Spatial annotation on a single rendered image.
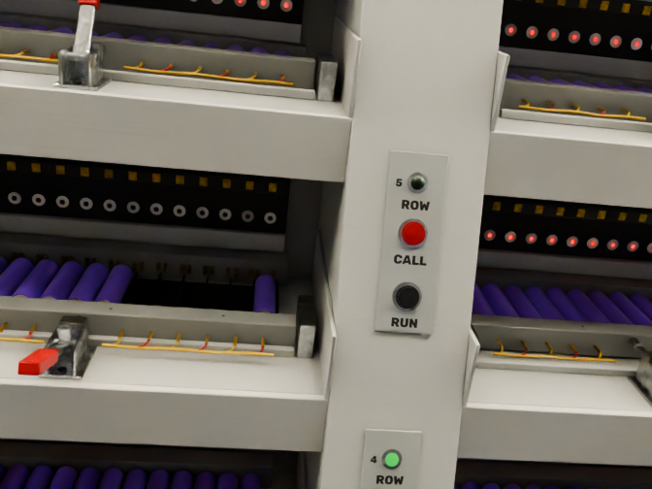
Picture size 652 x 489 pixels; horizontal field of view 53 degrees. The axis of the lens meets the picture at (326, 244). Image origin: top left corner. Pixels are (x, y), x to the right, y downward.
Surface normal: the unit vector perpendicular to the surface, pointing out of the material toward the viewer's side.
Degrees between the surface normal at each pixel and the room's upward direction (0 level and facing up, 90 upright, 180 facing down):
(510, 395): 18
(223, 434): 108
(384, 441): 90
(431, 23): 90
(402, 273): 90
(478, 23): 90
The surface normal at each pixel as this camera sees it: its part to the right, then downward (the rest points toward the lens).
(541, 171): 0.07, 0.39
